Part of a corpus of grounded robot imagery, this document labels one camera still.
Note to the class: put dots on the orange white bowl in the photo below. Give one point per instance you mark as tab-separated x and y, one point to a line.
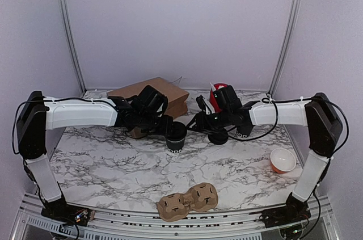
282	160

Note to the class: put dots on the black plastic cup lid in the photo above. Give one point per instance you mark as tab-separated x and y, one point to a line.
178	131

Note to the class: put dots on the black stacked paper cup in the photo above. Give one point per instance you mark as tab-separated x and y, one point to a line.
243	132

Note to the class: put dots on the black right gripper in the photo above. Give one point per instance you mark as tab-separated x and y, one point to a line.
202	125

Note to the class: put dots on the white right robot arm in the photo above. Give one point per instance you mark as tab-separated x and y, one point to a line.
324	120

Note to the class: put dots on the black paper coffee cup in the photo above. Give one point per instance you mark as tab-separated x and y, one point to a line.
175	146

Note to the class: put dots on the red cylindrical canister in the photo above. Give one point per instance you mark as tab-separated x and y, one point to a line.
212	99

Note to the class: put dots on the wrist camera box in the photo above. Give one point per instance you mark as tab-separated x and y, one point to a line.
150	101
227	99

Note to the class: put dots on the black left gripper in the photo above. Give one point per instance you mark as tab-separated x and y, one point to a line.
165	127

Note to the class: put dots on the aluminium frame post right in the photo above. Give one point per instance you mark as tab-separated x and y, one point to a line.
283	54

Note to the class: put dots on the black plastic cup lids stack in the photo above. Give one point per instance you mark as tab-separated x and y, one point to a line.
218	139

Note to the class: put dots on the brown cardboard cup carrier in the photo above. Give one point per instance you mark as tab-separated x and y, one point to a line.
199	198

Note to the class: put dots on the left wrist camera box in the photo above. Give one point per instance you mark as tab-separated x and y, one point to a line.
150	101

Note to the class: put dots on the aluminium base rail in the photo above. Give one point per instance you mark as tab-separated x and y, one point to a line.
252	223

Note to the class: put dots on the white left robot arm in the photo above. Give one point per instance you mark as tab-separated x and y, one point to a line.
39	114

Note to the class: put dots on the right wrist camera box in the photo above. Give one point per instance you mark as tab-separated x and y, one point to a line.
227	99

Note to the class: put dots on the aluminium frame post left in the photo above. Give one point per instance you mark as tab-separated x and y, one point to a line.
71	45

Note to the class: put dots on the aluminium frame post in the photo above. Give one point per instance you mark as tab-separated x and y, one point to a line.
283	54
71	45

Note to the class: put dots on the brown paper bag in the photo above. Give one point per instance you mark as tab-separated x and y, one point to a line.
176	98

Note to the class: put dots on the white sugar stick packets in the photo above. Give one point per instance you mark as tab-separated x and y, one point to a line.
212	87

